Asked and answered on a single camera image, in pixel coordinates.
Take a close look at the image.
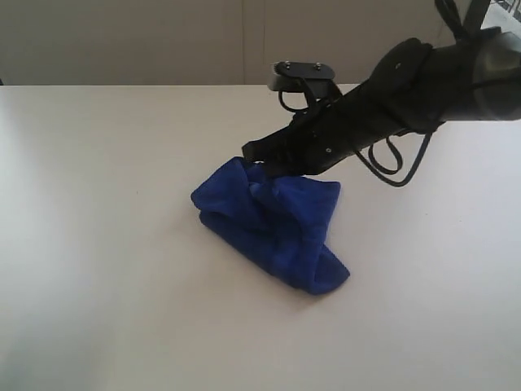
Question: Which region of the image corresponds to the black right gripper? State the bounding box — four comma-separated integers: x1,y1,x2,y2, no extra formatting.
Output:
242,80,409,178

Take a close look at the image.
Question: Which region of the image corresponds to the blue microfiber towel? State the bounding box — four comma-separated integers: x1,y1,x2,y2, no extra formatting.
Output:
190,157,350,296

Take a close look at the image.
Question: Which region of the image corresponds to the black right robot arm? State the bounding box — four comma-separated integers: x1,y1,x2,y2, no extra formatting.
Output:
243,28,520,177

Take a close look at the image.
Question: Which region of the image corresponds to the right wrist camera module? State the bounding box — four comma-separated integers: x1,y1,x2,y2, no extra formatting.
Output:
267,60,335,93

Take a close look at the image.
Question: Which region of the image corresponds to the black window frame post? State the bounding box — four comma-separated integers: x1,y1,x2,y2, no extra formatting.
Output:
455,0,490,38

